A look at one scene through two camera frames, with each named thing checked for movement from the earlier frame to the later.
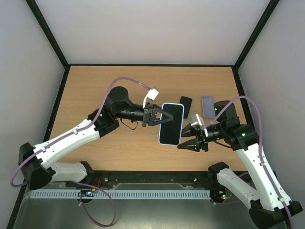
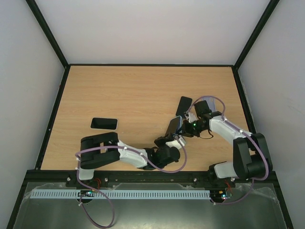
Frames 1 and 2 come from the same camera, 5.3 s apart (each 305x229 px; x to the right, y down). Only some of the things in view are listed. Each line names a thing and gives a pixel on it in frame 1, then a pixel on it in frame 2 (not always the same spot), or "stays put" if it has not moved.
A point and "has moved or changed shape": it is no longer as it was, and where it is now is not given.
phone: [170, 131] has moved or changed shape
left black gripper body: [147, 114] -> [157, 141]
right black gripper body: [202, 137] -> [186, 127]
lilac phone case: [208, 108] stays put
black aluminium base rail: [198, 178] stays put
